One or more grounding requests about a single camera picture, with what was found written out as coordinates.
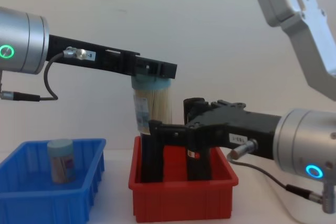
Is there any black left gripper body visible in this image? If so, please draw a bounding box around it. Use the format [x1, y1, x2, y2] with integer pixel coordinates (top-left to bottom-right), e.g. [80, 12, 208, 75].
[48, 34, 140, 77]

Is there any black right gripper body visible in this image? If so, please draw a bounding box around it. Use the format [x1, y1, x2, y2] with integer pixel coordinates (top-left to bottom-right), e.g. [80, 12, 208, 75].
[185, 100, 281, 160]

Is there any toothpick jar with blue cap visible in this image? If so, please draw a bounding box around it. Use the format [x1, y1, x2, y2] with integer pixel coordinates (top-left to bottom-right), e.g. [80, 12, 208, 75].
[47, 138, 77, 184]
[131, 75, 173, 137]

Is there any black upright block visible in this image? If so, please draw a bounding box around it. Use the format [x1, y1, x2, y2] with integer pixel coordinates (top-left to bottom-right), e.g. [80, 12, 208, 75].
[186, 146, 212, 182]
[141, 132, 165, 183]

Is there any red plastic bin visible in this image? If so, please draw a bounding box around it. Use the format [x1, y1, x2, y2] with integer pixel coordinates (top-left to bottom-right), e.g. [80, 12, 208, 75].
[128, 135, 239, 222]

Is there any blue plastic bin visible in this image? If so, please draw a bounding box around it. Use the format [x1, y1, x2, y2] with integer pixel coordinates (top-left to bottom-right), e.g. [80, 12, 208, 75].
[0, 137, 107, 224]

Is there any thin dark left gripper cable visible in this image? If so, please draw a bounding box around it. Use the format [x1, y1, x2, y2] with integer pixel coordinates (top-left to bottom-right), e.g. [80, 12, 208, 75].
[0, 46, 88, 102]

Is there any thin dark gripper cable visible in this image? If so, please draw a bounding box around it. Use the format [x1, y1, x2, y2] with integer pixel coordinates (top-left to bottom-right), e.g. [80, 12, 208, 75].
[0, 46, 88, 102]
[226, 138, 324, 204]

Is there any thin dark right gripper cable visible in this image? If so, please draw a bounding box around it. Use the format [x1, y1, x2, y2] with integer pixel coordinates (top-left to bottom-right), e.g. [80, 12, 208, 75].
[226, 138, 324, 204]

